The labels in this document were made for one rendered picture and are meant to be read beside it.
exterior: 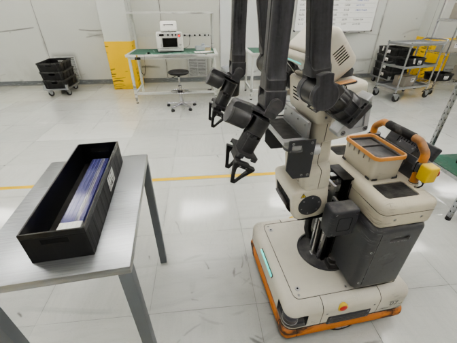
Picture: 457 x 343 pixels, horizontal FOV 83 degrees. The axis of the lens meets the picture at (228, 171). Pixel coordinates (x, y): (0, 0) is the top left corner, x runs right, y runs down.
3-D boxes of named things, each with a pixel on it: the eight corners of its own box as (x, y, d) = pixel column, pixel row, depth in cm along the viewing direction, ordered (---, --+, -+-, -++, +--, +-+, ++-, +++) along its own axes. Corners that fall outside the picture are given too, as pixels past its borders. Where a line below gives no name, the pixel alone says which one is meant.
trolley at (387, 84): (369, 94, 507) (386, 37, 454) (404, 90, 533) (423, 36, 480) (392, 103, 464) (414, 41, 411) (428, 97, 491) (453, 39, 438)
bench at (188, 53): (141, 92, 521) (134, 48, 478) (216, 90, 534) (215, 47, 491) (134, 104, 458) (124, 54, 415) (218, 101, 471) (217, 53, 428)
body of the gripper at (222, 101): (213, 108, 108) (222, 92, 105) (210, 101, 117) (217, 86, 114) (227, 114, 111) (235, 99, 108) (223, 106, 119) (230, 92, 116)
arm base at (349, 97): (374, 104, 71) (349, 92, 81) (357, 88, 67) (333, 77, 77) (350, 129, 74) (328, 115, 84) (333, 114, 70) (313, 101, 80)
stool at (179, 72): (160, 108, 438) (154, 71, 406) (181, 101, 471) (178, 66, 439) (180, 115, 411) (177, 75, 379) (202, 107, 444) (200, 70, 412)
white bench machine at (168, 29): (158, 50, 466) (154, 20, 441) (183, 49, 473) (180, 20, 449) (158, 52, 435) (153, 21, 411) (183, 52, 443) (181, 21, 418)
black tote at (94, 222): (94, 254, 78) (83, 227, 73) (32, 263, 76) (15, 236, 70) (123, 161, 126) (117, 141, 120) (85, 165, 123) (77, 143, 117)
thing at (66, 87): (59, 88, 547) (48, 58, 515) (81, 88, 552) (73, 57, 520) (45, 97, 493) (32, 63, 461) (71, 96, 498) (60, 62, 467)
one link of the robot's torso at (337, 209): (319, 203, 138) (329, 163, 125) (350, 243, 114) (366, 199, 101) (271, 209, 133) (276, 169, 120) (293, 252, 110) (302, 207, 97)
